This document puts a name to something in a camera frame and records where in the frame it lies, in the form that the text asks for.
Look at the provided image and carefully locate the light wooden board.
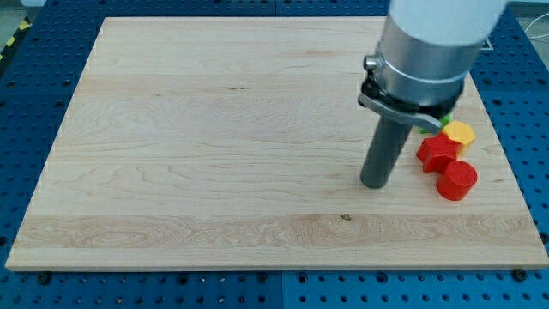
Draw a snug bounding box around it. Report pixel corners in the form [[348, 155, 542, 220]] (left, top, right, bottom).
[[6, 17, 548, 271]]

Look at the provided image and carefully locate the black clamp with silver lever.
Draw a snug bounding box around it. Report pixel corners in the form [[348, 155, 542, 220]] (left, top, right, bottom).
[[358, 70, 461, 134]]

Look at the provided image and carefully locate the green block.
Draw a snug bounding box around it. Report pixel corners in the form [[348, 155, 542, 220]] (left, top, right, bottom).
[[418, 113, 452, 134]]

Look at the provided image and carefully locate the red cylinder block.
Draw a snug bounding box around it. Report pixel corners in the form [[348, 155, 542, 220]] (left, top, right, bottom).
[[436, 161, 478, 201]]

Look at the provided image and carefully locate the yellow hexagon block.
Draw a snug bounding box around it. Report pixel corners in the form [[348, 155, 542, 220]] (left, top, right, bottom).
[[442, 121, 476, 156]]

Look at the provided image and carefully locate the red star block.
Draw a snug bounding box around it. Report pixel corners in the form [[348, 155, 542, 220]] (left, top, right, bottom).
[[416, 132, 461, 173]]

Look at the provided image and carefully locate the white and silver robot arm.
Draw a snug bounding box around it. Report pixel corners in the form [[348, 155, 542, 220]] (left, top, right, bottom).
[[358, 0, 507, 188]]

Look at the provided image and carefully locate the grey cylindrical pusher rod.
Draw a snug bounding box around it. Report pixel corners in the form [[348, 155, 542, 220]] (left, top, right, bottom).
[[360, 117, 412, 189]]

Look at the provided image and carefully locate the white cable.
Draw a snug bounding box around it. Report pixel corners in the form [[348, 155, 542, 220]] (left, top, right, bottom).
[[523, 11, 549, 43]]

